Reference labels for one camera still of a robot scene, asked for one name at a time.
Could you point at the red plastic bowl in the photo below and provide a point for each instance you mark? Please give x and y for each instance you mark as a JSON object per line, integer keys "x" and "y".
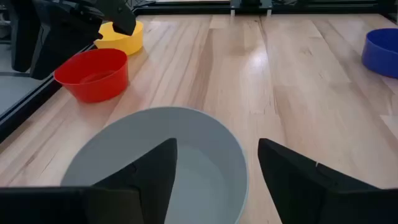
{"x": 93, "y": 84}

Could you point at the large grey bowl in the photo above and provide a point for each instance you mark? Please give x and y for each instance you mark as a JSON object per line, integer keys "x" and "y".
{"x": 155, "y": 127}

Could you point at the black chair armrest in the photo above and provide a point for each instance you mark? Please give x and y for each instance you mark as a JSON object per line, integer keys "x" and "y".
{"x": 119, "y": 15}

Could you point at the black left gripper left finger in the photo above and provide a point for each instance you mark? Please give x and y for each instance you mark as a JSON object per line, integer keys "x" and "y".
{"x": 146, "y": 186}

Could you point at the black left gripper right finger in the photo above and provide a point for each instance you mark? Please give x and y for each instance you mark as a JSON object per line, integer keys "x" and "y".
{"x": 289, "y": 177}

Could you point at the dark blue plastic bowl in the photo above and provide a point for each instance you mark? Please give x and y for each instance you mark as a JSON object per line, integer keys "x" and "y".
{"x": 381, "y": 53}

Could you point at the yellow plastic bowl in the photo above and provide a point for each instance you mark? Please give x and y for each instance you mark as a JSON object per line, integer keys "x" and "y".
{"x": 130, "y": 43}

